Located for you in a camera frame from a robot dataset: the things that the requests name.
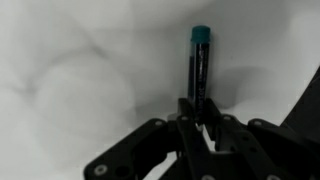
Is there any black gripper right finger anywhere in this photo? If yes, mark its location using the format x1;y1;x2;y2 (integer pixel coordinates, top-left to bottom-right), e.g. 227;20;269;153
199;98;320;180

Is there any blue marker with teal cap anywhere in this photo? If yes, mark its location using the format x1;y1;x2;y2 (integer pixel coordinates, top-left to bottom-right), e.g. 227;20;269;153
187;25;212;126

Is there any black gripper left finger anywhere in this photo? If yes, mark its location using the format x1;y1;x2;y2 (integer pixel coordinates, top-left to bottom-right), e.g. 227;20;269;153
83;98;214;180

